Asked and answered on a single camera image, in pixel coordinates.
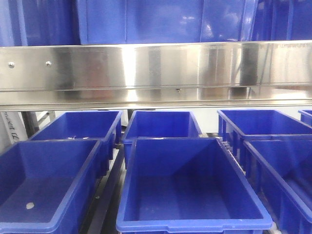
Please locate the blue bin back centre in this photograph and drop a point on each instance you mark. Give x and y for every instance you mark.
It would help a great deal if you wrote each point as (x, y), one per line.
(159, 124)

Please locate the upper blue bin right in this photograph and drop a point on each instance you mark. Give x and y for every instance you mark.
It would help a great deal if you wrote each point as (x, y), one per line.
(283, 20)

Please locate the upper blue bin centre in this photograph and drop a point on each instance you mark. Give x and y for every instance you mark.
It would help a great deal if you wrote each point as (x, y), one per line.
(165, 21)

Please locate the blue bin front right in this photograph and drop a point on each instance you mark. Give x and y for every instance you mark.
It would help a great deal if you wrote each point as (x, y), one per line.
(280, 172)

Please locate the blue bin back left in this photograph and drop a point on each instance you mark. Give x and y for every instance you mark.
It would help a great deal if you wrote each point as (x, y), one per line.
(101, 125)

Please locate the upper blue bin left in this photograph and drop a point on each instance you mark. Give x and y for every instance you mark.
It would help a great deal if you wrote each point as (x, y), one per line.
(38, 23)

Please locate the blue bin back right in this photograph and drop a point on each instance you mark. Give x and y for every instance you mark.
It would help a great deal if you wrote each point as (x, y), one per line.
(239, 125)

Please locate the blue bin front left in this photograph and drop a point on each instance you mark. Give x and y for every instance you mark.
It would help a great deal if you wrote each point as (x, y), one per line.
(46, 186)

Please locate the blue bin far right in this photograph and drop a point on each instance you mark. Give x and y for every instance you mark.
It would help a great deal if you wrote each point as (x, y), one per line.
(306, 116)

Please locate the blue bin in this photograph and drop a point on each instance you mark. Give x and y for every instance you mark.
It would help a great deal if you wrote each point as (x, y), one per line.
(306, 116)
(38, 23)
(283, 20)
(187, 186)
(165, 21)
(101, 125)
(280, 172)
(46, 186)
(159, 124)
(239, 125)

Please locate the blue bin front centre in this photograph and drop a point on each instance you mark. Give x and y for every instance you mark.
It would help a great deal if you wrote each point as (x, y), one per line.
(187, 186)

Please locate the stainless steel rack front rail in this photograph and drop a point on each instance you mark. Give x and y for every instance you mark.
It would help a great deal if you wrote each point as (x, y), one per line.
(214, 74)

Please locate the white labelled post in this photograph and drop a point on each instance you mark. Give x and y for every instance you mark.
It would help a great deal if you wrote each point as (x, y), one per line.
(12, 129)

